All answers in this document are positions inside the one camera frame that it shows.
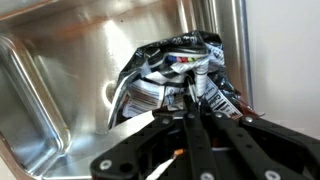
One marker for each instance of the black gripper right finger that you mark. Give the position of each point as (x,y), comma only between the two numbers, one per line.
(251,152)

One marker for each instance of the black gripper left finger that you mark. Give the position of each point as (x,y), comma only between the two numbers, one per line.
(200,155)

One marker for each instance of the black white snack packet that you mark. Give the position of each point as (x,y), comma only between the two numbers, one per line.
(160,74)

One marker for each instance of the stainless steel sink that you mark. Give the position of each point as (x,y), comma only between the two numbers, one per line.
(60,61)

